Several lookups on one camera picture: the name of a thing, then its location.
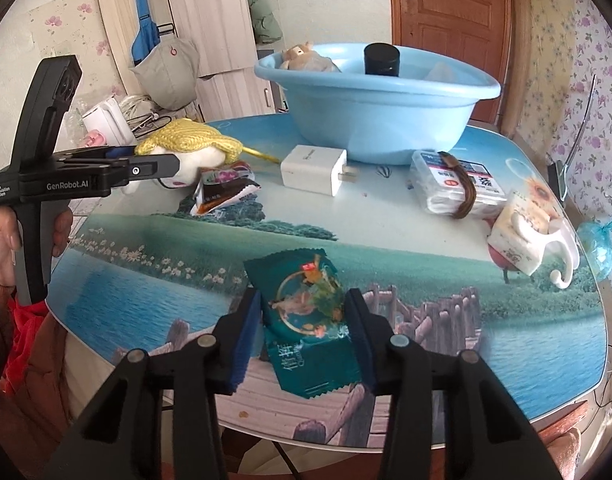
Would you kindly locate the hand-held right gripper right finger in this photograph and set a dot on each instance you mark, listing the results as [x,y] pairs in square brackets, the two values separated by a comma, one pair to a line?
[361,342]

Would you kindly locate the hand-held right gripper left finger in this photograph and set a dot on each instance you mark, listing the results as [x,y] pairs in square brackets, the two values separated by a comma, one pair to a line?
[246,342]

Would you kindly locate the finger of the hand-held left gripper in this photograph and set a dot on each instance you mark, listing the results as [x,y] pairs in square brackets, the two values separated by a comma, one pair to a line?
[121,152]
[151,167]

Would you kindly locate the white plush with yellow hat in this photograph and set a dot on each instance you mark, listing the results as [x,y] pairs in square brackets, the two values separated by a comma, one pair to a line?
[186,135]

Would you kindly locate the teal snack packet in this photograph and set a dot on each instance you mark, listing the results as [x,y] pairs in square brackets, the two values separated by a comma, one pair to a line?
[301,310]

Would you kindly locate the white charger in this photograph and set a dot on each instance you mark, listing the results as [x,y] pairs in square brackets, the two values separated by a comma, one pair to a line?
[308,167]

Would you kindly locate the clear cotton swab box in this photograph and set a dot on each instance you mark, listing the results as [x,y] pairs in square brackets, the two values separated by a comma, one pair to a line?
[436,185]

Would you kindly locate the white tissue pack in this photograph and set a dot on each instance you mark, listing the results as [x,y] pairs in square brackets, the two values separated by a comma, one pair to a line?
[511,242]

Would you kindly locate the brown plush toy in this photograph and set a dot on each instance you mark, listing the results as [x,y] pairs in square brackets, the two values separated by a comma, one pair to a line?
[306,57]

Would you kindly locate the white plastic hook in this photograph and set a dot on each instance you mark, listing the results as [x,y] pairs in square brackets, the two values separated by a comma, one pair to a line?
[561,255]

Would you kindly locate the light blue plastic basin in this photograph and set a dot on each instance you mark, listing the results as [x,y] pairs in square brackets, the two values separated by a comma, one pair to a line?
[386,125]

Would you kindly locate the black box with green label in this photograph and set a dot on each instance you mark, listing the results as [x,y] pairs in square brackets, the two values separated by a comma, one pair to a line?
[381,60]

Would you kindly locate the landscape print desktop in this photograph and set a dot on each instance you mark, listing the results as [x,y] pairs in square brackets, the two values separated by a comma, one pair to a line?
[151,295]

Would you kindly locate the person's left hand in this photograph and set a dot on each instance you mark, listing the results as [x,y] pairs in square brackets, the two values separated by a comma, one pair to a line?
[1,245]

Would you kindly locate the pink bottle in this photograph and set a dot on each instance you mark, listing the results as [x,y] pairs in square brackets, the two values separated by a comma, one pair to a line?
[93,139]

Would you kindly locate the white plastic appliance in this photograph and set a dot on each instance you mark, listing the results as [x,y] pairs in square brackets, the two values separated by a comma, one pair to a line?
[106,122]

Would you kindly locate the red snack packet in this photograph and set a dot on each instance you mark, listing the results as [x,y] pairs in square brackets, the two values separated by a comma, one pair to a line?
[221,195]

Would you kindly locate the grey cloth bag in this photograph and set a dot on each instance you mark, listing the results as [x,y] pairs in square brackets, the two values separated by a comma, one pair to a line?
[166,75]

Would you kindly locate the blue hanging bag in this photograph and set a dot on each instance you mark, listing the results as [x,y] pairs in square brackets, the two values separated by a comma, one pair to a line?
[143,35]

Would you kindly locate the red cloth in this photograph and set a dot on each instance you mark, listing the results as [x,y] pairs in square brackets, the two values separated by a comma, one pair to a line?
[23,330]

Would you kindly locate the white wooden wardrobe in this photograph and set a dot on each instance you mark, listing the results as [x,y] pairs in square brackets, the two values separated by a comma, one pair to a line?
[211,20]

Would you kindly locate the green cloth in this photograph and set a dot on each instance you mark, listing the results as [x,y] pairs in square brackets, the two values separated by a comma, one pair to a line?
[263,15]

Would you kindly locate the pink cushion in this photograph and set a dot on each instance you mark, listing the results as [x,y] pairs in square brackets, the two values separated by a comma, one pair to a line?
[571,445]

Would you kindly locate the blue plastic bag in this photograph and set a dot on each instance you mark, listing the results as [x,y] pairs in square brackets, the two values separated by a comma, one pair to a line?
[598,250]

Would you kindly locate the brown wooden door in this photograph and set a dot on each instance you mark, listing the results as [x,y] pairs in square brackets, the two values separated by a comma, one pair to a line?
[451,10]

